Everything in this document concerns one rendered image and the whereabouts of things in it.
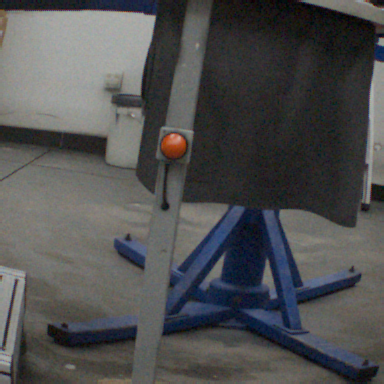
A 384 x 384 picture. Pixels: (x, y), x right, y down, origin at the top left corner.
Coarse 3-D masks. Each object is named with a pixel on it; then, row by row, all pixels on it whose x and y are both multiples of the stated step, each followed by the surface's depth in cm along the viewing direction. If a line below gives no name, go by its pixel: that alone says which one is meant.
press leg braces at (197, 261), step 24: (240, 216) 354; (264, 216) 354; (216, 240) 350; (264, 240) 353; (192, 264) 346; (288, 264) 384; (192, 288) 341; (288, 288) 341; (168, 312) 335; (288, 312) 336
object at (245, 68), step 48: (240, 0) 221; (240, 48) 222; (288, 48) 222; (336, 48) 221; (240, 96) 224; (288, 96) 224; (336, 96) 224; (144, 144) 227; (192, 144) 227; (240, 144) 225; (288, 144) 226; (336, 144) 225; (192, 192) 228; (240, 192) 226; (288, 192) 228; (336, 192) 226
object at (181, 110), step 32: (192, 0) 194; (192, 32) 195; (192, 64) 195; (192, 96) 196; (192, 128) 200; (160, 160) 198; (160, 192) 198; (160, 224) 199; (160, 256) 200; (160, 288) 200; (160, 320) 201
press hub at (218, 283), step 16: (256, 224) 356; (240, 240) 359; (256, 240) 358; (224, 256) 364; (240, 256) 359; (256, 256) 359; (224, 272) 363; (240, 272) 360; (256, 272) 361; (208, 288) 366; (224, 288) 359; (240, 288) 359; (256, 288) 361; (192, 304) 374; (224, 304) 359; (240, 304) 358; (256, 304) 360; (224, 320) 356
